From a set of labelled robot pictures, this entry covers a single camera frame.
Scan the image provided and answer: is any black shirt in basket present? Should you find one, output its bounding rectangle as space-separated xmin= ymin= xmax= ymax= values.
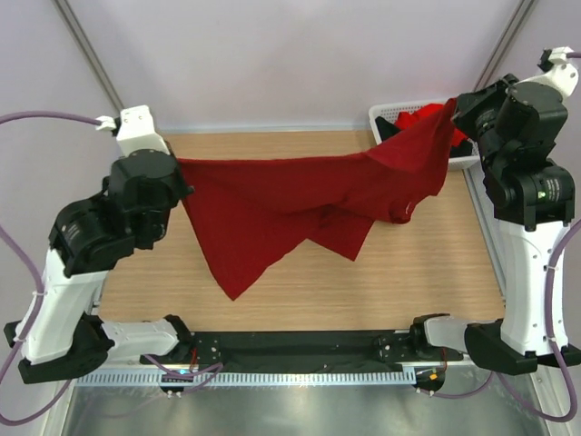
xmin=375 ymin=116 xmax=472 ymax=159

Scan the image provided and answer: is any left aluminium corner post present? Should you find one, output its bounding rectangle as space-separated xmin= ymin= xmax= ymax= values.
xmin=51 ymin=0 xmax=125 ymax=114

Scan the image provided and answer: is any aluminium front frame rail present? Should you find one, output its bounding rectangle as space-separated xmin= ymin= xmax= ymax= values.
xmin=53 ymin=331 xmax=553 ymax=370

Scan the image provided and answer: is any dark red t-shirt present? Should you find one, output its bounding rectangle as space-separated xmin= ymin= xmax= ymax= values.
xmin=180 ymin=99 xmax=456 ymax=299

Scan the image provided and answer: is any aluminium corner post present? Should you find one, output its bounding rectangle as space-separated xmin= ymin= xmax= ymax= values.
xmin=473 ymin=0 xmax=537 ymax=91
xmin=51 ymin=0 xmax=125 ymax=114

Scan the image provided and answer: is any white plastic basket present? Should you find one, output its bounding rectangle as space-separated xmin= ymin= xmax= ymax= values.
xmin=368 ymin=97 xmax=482 ymax=172

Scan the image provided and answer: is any purple cable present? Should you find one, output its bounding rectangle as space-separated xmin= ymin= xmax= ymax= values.
xmin=0 ymin=111 xmax=223 ymax=426
xmin=415 ymin=49 xmax=581 ymax=424

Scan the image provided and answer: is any white slotted cable duct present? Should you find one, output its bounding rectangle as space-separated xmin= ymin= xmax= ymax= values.
xmin=76 ymin=368 xmax=416 ymax=389

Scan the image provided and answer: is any right aluminium corner post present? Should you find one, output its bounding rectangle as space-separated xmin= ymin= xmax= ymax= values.
xmin=473 ymin=0 xmax=537 ymax=91

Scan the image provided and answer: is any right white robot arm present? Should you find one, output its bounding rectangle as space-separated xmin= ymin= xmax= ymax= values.
xmin=409 ymin=46 xmax=580 ymax=375

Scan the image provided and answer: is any bright red shirt in basket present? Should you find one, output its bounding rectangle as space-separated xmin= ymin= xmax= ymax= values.
xmin=394 ymin=103 xmax=468 ymax=148

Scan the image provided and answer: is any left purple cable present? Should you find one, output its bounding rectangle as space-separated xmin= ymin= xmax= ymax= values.
xmin=0 ymin=111 xmax=223 ymax=426

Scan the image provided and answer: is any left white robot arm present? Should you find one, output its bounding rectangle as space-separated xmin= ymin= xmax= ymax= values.
xmin=4 ymin=105 xmax=192 ymax=384

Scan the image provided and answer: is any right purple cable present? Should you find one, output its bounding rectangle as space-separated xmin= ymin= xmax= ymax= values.
xmin=415 ymin=49 xmax=581 ymax=424

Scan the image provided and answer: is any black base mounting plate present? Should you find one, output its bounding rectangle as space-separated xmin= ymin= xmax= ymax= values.
xmin=153 ymin=330 xmax=463 ymax=374

